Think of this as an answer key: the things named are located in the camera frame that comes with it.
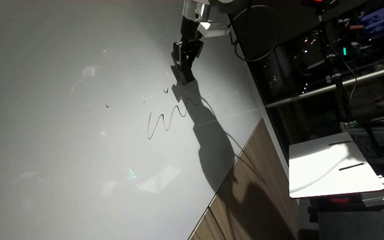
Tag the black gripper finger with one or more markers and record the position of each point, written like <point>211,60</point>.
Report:
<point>178,60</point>
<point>193,63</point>

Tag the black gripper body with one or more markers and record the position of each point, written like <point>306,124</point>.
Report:
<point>190,35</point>

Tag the black felt whiteboard eraser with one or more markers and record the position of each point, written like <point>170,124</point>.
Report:
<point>185,75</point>

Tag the large white whiteboard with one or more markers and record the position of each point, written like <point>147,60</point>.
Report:
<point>67,147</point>

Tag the black tripod pole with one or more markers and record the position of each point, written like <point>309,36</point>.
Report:
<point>341,88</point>

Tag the small green indicator light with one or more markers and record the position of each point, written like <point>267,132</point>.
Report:
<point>346,50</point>

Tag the small white slotted platform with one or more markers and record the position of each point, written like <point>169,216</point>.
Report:
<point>330,174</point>

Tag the blue lit monitor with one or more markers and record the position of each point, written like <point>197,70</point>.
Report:
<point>381,20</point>

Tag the red part under platform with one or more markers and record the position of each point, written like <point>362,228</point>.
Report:
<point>339,199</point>

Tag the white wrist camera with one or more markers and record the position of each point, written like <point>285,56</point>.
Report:
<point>215,28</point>

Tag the silver metal rail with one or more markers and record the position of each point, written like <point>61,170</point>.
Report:
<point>334,86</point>

